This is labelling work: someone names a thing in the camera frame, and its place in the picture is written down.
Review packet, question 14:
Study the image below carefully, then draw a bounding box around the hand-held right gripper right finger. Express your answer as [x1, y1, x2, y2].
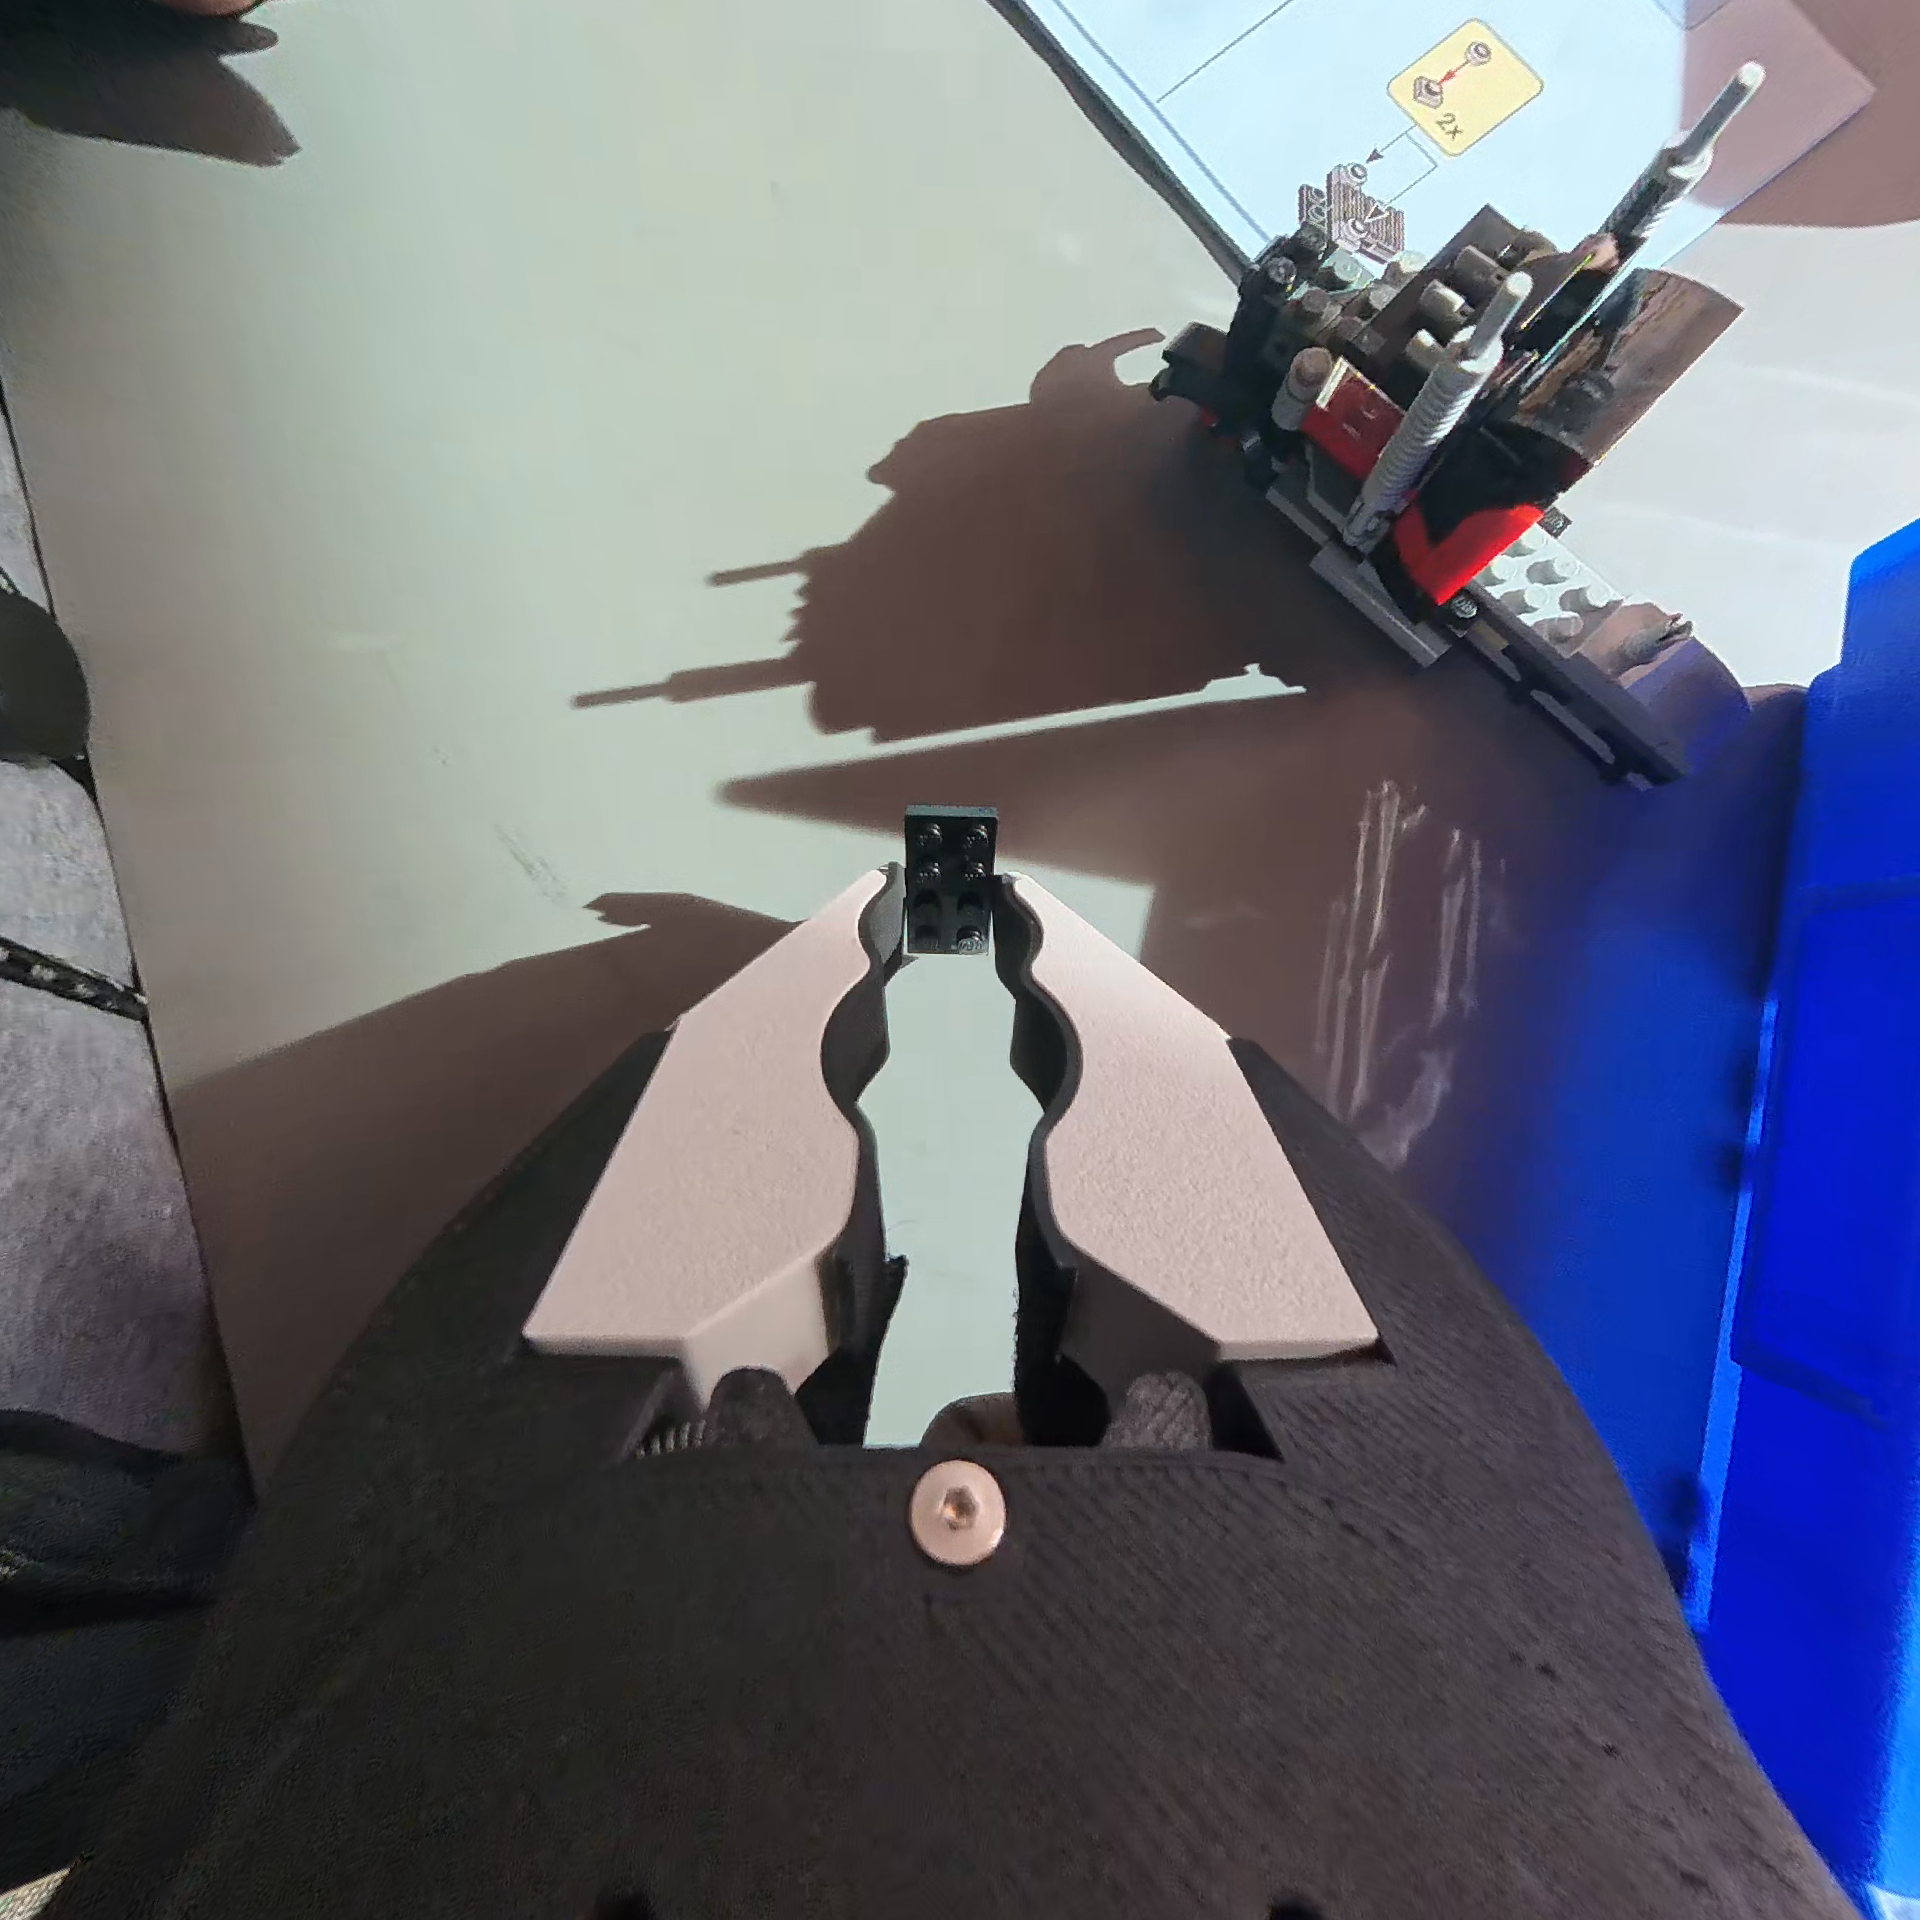
[994, 871, 1383, 1382]

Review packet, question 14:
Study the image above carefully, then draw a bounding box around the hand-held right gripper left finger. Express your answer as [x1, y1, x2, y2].
[523, 863, 906, 1412]

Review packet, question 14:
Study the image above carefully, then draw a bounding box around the black studded brick plate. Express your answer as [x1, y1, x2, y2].
[900, 803, 1005, 963]

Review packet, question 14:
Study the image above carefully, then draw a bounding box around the blue plastic bin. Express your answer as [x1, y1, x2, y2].
[1687, 516, 1920, 1920]

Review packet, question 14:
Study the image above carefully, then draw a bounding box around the toy brick truck model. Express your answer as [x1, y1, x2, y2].
[1147, 60, 1772, 790]

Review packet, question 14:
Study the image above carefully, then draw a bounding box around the grey hoodie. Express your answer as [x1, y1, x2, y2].
[0, 405, 251, 1459]

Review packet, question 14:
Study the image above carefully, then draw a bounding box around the black jacket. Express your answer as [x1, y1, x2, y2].
[0, 1410, 259, 1879]

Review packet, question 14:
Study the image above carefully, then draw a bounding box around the light blue instruction booklet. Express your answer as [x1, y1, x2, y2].
[991, 0, 1878, 281]

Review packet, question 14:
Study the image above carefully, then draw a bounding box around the black white drawstring cord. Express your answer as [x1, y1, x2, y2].
[0, 936, 153, 1023]

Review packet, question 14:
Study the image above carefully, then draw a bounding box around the black strap with buckle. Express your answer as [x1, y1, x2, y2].
[0, 585, 92, 769]

